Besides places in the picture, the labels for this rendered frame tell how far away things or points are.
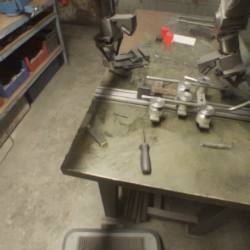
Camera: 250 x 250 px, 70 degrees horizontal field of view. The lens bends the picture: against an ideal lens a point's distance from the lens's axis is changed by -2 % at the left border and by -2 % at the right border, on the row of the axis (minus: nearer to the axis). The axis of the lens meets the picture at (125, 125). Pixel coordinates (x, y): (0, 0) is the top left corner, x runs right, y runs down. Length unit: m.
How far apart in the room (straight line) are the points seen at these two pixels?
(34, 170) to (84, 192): 0.47
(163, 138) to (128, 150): 0.13
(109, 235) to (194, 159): 0.69
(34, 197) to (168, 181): 1.20
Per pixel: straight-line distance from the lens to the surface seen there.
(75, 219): 1.45
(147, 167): 0.54
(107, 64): 0.75
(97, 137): 0.61
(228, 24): 0.65
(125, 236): 1.13
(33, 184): 1.64
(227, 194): 0.61
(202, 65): 0.70
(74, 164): 0.58
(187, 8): 3.72
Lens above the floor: 1.38
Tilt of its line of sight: 49 degrees down
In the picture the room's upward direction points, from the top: 2 degrees clockwise
